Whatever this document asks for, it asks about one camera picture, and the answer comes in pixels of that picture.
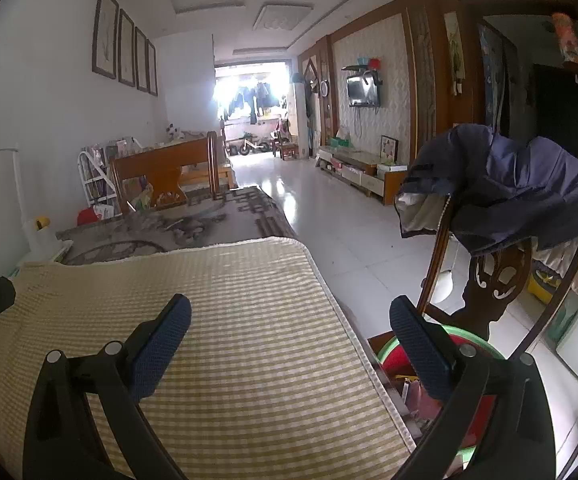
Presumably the red green trash bin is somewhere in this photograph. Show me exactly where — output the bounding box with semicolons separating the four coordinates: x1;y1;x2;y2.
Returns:
369;325;504;476

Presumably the white desk lamp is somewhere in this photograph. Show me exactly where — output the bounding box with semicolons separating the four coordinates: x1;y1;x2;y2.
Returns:
0;148;73;269

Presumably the white book rack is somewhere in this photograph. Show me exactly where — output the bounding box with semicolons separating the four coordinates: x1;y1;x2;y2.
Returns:
77;145;121;220

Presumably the dark wooden chair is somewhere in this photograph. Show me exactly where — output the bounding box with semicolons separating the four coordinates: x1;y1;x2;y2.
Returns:
416;196;578;361

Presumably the checkered yellow table cloth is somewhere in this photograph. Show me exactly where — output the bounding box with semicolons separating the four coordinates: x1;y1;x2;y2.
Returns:
0;237;415;479

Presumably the wooden bench chair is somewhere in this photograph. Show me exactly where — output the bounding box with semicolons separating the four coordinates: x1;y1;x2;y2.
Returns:
110;131;219;214

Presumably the navy blue jacket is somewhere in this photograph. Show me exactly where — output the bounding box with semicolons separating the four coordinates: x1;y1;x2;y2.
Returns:
394;124;578;256

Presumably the patterned glass dining table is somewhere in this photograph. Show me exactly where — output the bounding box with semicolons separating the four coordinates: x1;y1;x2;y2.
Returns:
58;186;297;266

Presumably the white balance bike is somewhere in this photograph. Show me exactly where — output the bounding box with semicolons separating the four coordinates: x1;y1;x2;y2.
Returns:
238;133;271;156

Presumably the wooden tv cabinet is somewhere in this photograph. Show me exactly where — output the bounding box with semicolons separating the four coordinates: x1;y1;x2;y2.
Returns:
315;146;407;206

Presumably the small framed clock picture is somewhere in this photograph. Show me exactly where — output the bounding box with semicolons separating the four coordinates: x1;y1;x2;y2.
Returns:
380;136;399;165

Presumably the square ceiling light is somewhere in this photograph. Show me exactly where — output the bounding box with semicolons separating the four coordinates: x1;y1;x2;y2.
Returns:
252;2;313;32

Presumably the wall mounted television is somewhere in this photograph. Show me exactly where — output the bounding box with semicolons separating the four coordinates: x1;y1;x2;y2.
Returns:
347;72;380;107

